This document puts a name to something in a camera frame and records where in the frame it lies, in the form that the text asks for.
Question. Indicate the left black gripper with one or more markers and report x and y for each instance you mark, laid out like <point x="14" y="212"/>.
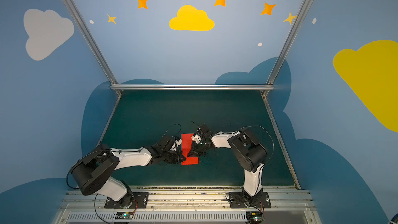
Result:
<point x="176" y="150"/>

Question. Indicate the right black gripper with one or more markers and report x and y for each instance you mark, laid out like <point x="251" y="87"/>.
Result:
<point x="197" y="141"/>

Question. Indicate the red square paper sheet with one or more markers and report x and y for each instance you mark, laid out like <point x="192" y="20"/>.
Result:
<point x="186" y="148"/>

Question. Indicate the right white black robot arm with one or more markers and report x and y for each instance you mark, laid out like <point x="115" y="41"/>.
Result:
<point x="249" y="152"/>

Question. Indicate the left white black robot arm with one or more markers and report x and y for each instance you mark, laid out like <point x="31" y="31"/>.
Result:
<point x="93" y="172"/>

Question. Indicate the left green circuit board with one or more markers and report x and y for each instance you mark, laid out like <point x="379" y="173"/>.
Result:
<point x="124" y="215"/>

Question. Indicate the green circuit board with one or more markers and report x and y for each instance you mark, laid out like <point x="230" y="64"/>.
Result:
<point x="124" y="215"/>
<point x="254" y="217"/>

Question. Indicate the right green circuit board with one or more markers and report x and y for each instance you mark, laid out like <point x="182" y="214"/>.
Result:
<point x="254" y="217"/>

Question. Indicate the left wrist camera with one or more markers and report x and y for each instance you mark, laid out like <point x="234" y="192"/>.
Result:
<point x="168" y="142"/>

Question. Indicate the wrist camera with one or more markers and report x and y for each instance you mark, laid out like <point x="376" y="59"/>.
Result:
<point x="203" y="134"/>
<point x="168" y="142"/>

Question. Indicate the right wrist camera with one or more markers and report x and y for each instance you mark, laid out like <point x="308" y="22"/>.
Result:
<point x="203" y="134"/>

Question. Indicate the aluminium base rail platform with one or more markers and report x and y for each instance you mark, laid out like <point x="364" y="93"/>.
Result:
<point x="190" y="205"/>

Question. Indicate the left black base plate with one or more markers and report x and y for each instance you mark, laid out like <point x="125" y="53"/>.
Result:
<point x="131" y="200"/>

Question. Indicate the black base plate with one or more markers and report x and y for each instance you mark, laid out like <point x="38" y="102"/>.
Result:
<point x="244" y="200"/>
<point x="131" y="200"/>

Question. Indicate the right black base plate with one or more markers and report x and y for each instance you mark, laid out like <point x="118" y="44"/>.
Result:
<point x="244" y="200"/>

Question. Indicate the aluminium frame horizontal bar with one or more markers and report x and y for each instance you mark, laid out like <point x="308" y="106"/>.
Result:
<point x="192" y="87"/>

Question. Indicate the right aluminium frame post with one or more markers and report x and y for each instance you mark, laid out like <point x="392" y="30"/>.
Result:
<point x="298" y="21"/>

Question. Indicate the aluminium frame post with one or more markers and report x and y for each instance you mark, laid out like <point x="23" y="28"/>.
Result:
<point x="83" y="27"/>
<point x="298" y="21"/>

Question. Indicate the left aluminium frame post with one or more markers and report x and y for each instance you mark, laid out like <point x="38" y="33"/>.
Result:
<point x="83" y="27"/>

